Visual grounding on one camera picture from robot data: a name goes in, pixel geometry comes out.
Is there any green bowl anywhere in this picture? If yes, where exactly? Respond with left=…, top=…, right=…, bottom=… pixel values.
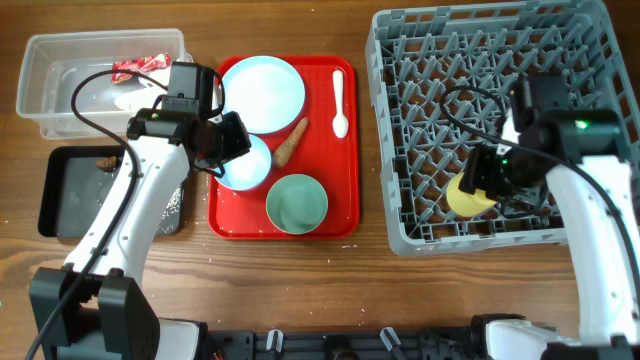
left=266, top=174, right=329, bottom=235

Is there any dark brown food chunk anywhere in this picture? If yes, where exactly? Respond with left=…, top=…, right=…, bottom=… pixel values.
left=96, top=156, right=119, bottom=173

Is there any yellow plastic cup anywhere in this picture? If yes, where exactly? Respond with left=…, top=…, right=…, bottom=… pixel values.
left=446, top=173, right=497, bottom=217

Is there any red serving tray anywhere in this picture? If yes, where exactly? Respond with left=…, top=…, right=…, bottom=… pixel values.
left=208, top=56, right=360, bottom=240

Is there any black waste tray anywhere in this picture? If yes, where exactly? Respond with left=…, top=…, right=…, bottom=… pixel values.
left=36, top=145, right=186, bottom=239

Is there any large light blue plate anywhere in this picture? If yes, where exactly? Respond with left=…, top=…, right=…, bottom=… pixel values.
left=223, top=56, right=306, bottom=134

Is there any white plastic spoon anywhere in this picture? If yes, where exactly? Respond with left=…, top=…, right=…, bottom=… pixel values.
left=332, top=70, right=349, bottom=138

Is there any red snack wrapper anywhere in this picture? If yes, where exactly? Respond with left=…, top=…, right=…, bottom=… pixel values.
left=111, top=53, right=171, bottom=84

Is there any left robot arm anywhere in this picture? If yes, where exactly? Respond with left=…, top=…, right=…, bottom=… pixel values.
left=27, top=61, right=251, bottom=359

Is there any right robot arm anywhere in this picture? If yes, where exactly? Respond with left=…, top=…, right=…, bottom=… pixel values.
left=446, top=74, right=639, bottom=359

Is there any brown carrot piece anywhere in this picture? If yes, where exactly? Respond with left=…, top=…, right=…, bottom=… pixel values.
left=272, top=117, right=309, bottom=168

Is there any grey dishwasher rack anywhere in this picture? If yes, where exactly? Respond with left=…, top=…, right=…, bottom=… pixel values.
left=365, top=1, right=639, bottom=256

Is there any white rice pile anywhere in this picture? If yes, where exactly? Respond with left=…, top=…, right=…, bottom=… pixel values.
left=156, top=185, right=183, bottom=235

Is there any white napkin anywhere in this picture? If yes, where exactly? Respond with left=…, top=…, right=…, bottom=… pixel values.
left=114, top=80, right=167, bottom=112

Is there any clear plastic waste bin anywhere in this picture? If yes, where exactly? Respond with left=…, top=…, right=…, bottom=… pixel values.
left=16, top=28, right=193, bottom=140

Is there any light blue bowl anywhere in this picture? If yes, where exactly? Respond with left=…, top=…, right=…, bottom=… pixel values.
left=217, top=135, right=272, bottom=191

